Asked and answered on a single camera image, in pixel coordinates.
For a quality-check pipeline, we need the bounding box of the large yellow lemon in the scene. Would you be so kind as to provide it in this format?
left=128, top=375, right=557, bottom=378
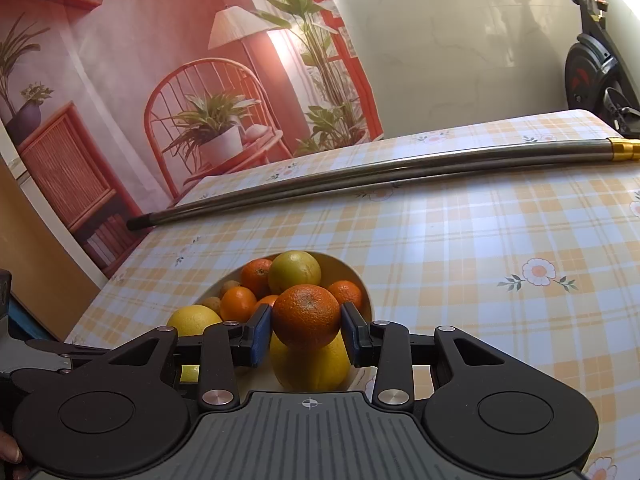
left=270, top=332, right=352, bottom=392

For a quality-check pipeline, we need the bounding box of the yellow checked floral tablecloth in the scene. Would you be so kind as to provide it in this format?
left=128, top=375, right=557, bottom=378
left=65, top=110, right=640, bottom=480

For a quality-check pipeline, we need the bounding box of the large orange tangerine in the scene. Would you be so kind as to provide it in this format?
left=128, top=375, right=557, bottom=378
left=272, top=284, right=342, bottom=352

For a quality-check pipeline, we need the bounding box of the black exercise bike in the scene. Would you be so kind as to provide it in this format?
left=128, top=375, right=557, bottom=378
left=565, top=0, right=640, bottom=138

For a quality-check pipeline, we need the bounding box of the person's left hand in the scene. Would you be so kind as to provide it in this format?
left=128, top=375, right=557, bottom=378
left=0, top=431, right=25, bottom=465

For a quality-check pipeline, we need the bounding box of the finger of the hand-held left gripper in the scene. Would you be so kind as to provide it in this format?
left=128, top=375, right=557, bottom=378
left=27, top=340, right=116, bottom=361

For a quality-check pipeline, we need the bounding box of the brown wooden panel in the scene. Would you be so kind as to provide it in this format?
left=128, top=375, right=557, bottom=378
left=0, top=160, right=103, bottom=343

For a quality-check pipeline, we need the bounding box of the printed backdrop cloth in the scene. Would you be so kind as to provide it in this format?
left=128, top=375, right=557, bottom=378
left=0, top=0, right=386, bottom=281

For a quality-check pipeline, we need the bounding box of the cream round bowl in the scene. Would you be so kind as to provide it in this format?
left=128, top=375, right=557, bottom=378
left=194, top=251, right=375, bottom=331

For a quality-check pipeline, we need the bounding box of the yellow-green citrus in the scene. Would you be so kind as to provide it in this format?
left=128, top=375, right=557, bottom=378
left=267, top=250, right=322, bottom=295

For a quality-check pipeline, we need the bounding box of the long metal pole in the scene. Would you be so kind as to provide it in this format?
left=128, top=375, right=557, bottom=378
left=126, top=137, right=640, bottom=232

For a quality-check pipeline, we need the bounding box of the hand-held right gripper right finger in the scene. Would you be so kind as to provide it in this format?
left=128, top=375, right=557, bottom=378
left=341, top=302, right=521, bottom=408

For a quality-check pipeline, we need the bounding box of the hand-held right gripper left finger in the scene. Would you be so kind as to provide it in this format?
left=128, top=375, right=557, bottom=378
left=90, top=305, right=273, bottom=409

